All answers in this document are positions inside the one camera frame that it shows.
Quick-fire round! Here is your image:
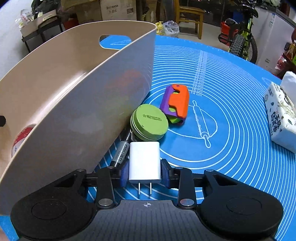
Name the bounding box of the black marker pen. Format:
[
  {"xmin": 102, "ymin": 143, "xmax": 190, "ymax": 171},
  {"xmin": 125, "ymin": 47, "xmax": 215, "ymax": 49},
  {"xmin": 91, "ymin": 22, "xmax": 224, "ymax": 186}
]
[{"xmin": 110, "ymin": 128, "xmax": 132, "ymax": 167}]

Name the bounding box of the white usb charger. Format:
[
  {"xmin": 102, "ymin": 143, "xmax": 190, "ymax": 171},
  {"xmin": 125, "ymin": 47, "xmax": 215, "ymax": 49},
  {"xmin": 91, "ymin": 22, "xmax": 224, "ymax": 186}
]
[{"xmin": 128, "ymin": 142, "xmax": 162, "ymax": 195}]

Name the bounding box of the green round tin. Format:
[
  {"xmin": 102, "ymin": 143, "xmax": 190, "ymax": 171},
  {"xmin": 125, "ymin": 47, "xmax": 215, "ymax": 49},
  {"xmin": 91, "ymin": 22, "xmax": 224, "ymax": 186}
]
[{"xmin": 130, "ymin": 104, "xmax": 169, "ymax": 142}]

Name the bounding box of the orange purple toy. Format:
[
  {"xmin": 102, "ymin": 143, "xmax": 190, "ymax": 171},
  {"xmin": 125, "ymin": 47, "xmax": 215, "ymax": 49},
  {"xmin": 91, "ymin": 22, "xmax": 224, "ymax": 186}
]
[{"xmin": 159, "ymin": 84, "xmax": 190, "ymax": 125}]

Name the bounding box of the beige plastic storage bin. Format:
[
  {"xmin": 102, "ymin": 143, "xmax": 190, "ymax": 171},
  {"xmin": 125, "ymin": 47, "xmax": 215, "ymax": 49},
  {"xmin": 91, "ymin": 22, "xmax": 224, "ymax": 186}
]
[{"xmin": 1, "ymin": 21, "xmax": 156, "ymax": 215}]

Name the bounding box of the clear tape roll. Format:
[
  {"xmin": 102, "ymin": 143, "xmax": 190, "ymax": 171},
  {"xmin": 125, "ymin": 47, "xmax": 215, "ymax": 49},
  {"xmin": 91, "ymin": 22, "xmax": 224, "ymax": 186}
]
[{"xmin": 11, "ymin": 123, "xmax": 36, "ymax": 157}]

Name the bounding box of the blue silicone baking mat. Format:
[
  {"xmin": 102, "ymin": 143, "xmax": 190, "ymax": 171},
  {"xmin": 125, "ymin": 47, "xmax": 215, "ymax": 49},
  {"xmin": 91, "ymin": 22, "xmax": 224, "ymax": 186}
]
[{"xmin": 0, "ymin": 34, "xmax": 296, "ymax": 241}]

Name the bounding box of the white tissue box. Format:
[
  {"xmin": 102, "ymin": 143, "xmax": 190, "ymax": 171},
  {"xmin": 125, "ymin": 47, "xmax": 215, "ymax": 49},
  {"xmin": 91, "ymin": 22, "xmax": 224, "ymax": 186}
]
[{"xmin": 264, "ymin": 71, "xmax": 295, "ymax": 153}]

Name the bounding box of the green black bicycle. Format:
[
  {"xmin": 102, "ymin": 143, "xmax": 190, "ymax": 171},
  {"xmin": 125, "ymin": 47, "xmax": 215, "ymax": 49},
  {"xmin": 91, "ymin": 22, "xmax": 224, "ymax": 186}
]
[{"xmin": 224, "ymin": 1, "xmax": 262, "ymax": 64}]

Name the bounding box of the grey plastic bag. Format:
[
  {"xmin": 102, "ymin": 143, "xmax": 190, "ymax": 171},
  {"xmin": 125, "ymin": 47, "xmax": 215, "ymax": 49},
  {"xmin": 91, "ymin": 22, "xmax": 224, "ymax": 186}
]
[{"xmin": 162, "ymin": 21, "xmax": 180, "ymax": 38}]

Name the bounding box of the yellow detergent jug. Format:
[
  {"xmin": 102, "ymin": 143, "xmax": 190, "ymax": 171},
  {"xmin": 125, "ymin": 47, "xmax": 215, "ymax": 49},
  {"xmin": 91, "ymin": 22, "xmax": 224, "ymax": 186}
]
[{"xmin": 155, "ymin": 21, "xmax": 165, "ymax": 36}]

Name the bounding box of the red bucket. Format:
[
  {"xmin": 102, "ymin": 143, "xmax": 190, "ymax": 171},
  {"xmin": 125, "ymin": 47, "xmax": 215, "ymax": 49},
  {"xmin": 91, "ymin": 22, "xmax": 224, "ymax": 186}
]
[{"xmin": 218, "ymin": 21, "xmax": 239, "ymax": 47}]

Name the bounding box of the black metal shelf rack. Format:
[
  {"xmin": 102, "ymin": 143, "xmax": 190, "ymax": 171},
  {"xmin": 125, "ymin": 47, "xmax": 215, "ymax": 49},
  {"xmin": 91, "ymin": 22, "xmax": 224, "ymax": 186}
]
[{"xmin": 22, "ymin": 15, "xmax": 64, "ymax": 53}]

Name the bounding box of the wooden chair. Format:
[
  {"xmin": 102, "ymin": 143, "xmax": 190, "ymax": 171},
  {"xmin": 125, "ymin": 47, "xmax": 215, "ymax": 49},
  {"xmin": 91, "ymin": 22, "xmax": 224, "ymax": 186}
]
[{"xmin": 174, "ymin": 0, "xmax": 205, "ymax": 40}]

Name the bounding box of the middle stacked cardboard box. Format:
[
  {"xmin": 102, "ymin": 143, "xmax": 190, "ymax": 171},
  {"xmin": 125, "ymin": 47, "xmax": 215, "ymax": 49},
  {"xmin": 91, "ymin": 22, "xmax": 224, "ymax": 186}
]
[{"xmin": 100, "ymin": 0, "xmax": 137, "ymax": 21}]

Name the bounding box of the white freezer cabinet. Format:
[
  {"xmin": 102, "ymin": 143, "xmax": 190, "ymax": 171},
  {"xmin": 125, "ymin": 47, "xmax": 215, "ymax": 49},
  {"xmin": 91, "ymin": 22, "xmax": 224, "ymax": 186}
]
[{"xmin": 252, "ymin": 7, "xmax": 295, "ymax": 73}]

